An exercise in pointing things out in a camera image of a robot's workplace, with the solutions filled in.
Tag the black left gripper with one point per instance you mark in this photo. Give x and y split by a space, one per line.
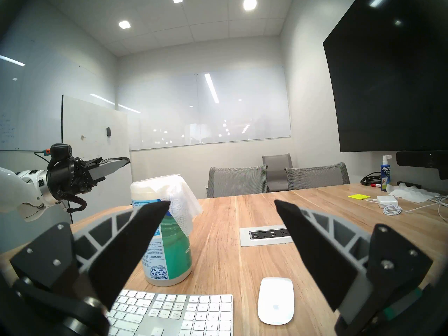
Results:
66 177

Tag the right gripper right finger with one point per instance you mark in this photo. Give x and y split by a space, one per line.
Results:
322 247

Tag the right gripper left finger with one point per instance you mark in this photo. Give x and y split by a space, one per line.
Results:
129 247

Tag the disinfecting wipes canister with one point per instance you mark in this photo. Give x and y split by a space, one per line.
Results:
171 247

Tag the white disinfecting wipe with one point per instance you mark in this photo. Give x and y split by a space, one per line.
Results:
183 202

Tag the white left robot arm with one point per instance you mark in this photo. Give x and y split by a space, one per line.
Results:
14 195

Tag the mobile whiteboard on stand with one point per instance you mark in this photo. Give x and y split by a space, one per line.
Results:
87 128

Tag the grey table power outlet box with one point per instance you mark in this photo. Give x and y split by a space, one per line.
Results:
266 235

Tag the yellow sticky note pad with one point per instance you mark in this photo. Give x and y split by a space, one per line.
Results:
358 196

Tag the white computer mouse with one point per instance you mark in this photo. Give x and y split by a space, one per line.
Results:
275 300

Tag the grey mesh office chair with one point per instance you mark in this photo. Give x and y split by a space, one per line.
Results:
318 177
234 183

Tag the white power adapter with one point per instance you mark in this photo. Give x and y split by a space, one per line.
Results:
386 201

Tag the white keyboard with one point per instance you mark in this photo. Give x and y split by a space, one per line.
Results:
182 314

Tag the grey office chair with armrests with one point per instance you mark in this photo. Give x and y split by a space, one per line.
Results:
276 163

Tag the whiteboard cleaner spray bottle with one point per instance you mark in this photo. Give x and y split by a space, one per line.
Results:
385 176

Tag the crumpled white tissue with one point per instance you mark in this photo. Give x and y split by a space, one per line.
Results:
411 193

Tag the black video sound bar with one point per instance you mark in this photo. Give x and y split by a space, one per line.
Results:
423 160

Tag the square ceiling light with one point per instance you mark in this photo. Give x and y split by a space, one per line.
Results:
124 24

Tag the round ceiling light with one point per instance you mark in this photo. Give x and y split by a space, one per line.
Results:
250 4

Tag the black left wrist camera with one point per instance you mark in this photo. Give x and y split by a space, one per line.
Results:
61 151

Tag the side wall whiteboard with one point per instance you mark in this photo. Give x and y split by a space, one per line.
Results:
35 104

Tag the large glass wall board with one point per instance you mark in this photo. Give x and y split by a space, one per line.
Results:
245 107

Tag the large black wall screen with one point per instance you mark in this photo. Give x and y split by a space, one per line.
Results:
385 76

